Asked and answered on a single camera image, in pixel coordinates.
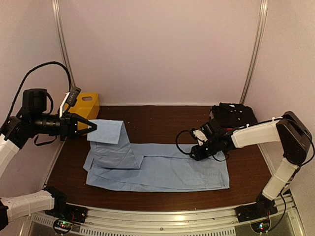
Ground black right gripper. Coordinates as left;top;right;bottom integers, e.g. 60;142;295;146
189;138;220;162

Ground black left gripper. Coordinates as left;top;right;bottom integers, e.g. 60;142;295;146
31;111;96;141

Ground light blue long sleeve shirt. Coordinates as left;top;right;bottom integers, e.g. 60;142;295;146
83;119;230;192

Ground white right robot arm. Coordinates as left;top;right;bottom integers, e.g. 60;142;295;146
189;111;315;217

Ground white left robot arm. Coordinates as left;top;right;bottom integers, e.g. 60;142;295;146
0;87;97;229

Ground black folded button shirt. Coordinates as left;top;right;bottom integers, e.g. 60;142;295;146
210;103;257;128

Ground yellow plastic basket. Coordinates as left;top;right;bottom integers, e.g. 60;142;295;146
57;92;100;121

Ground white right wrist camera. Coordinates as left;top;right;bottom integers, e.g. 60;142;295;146
192;129;208;146

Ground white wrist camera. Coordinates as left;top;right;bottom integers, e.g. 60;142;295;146
192;129;208;146
59;87;81;118

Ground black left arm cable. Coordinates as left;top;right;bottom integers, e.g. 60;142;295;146
6;62;76;118

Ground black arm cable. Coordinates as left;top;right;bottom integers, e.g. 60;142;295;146
175;129;231;162
6;62;76;118

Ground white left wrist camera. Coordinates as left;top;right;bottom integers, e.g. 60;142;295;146
59;87;81;118

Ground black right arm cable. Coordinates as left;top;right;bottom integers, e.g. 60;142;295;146
175;129;231;162

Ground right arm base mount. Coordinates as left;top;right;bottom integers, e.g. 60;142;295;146
235;203;278;223

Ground aluminium front rail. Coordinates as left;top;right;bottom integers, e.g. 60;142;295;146
23;194;303;236

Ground aluminium left corner post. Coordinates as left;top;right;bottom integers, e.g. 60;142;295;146
51;0;76;88

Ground aluminium corner post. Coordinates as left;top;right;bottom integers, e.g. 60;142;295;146
239;0;269;104
51;0;76;88

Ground aluminium right corner post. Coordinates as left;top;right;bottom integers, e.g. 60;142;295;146
239;0;269;104

